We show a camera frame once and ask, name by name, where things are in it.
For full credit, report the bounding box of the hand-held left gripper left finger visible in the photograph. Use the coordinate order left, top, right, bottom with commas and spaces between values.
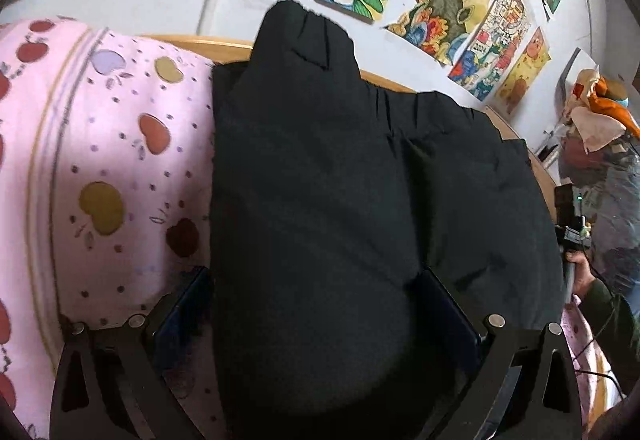
50, 267, 213, 440

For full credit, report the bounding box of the orange and cream plush toy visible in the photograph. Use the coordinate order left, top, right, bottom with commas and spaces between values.
565, 68, 640, 153

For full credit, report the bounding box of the black cable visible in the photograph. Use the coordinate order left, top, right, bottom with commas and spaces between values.
575, 265, 626, 396

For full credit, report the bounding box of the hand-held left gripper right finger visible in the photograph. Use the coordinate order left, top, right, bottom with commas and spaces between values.
417, 269, 583, 440

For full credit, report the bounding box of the grey cloth bundle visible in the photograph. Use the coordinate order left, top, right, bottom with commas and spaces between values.
557, 135, 640, 301

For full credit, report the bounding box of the black jacket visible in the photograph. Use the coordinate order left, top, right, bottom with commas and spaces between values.
209, 0, 568, 440

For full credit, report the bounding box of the white paper sheet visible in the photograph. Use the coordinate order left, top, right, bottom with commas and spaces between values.
564, 48, 598, 94

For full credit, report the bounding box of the person's right hand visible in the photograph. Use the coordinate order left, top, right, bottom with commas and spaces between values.
565, 253, 599, 297

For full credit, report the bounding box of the comic panel wall poster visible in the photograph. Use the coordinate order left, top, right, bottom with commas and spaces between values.
447, 0, 533, 101

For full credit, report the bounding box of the person's right forearm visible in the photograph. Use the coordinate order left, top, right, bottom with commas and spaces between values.
572, 277, 640, 396

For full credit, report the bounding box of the yellow and orange wall poster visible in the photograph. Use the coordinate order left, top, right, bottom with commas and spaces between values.
492, 26, 551, 116

